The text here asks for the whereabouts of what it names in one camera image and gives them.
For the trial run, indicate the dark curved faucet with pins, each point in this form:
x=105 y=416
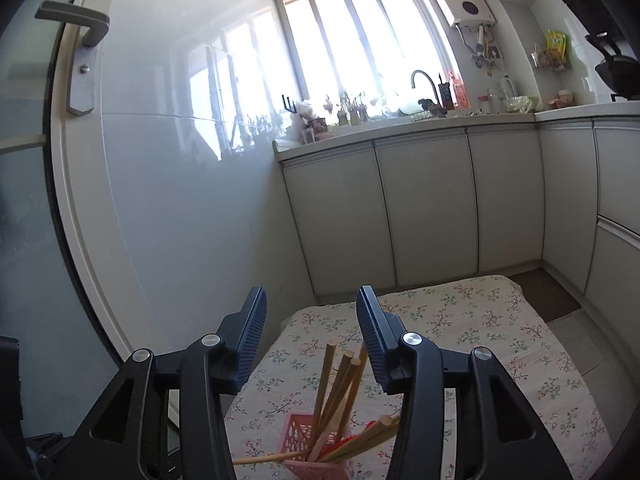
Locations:
x=423 y=71

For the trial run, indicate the floral printed tablecloth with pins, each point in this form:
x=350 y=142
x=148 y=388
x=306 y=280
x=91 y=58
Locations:
x=475 y=320

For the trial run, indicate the dark floor mat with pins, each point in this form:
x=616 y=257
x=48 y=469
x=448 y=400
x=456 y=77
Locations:
x=550 y=295

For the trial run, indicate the black wok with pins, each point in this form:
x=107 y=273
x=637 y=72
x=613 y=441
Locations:
x=617 y=72

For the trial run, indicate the row of small windowsill decor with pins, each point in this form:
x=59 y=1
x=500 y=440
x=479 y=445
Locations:
x=345 y=112

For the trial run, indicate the bunch of wooden chopsticks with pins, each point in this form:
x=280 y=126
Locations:
x=326 y=375

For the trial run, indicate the clear plastic jug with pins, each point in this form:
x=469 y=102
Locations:
x=508 y=92

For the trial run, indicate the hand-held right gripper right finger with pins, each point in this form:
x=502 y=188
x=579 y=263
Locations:
x=370 y=340

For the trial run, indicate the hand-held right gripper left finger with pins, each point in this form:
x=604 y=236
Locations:
x=255 y=330

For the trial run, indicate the kitchen window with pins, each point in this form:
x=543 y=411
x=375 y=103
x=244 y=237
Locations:
x=360 y=35

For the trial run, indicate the dark bottle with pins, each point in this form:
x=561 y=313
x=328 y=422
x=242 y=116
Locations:
x=443 y=95

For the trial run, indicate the red bottle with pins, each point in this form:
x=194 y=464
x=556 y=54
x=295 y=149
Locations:
x=457 y=95

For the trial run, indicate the white kitchen base cabinets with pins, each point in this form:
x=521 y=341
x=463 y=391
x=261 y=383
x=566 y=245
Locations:
x=425 y=200

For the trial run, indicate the red plastic spoon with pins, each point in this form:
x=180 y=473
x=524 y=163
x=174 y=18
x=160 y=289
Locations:
x=347 y=446

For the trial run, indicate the white kitchen countertop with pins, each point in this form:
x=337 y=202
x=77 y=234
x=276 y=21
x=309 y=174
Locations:
x=350 y=135

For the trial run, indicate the pink perforated utensil basket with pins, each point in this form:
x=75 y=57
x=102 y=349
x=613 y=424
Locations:
x=300 y=435

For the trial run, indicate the yellow green packet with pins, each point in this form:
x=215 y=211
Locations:
x=556 y=45

